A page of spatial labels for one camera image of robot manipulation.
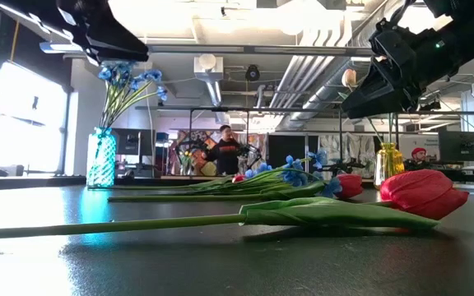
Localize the colourful patterned curtain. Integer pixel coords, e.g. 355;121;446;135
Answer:
170;130;269;178

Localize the black computer monitor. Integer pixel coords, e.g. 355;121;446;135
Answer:
438;130;474;163
111;127;156;156

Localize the black partition panel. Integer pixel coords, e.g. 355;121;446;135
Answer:
267;133;320;182

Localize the silver ceiling duct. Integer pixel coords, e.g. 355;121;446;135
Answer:
269;0;411;132

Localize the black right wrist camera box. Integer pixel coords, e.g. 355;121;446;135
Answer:
367;18;419;83

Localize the white leaf-print curtain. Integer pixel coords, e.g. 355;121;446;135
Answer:
318;133;380;180

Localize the blue textured glass vase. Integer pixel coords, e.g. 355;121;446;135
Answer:
86;126;118;189

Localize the overhead aluminium beam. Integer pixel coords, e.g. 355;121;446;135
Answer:
39;43;374;58

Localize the person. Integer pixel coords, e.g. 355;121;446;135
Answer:
403;146;438;172
204;124;243;176

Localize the white artificial tulip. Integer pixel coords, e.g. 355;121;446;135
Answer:
386;113;395;145
337;67;386;146

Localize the yellow glass vase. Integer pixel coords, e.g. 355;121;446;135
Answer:
374;141;406;188

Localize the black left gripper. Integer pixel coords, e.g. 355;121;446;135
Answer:
55;0;150;63

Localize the black ceiling speaker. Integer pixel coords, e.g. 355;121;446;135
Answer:
244;64;262;82

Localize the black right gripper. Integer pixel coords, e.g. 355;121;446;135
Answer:
341;12;474;120

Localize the white ceiling unit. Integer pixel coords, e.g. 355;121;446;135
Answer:
193;53;225;83

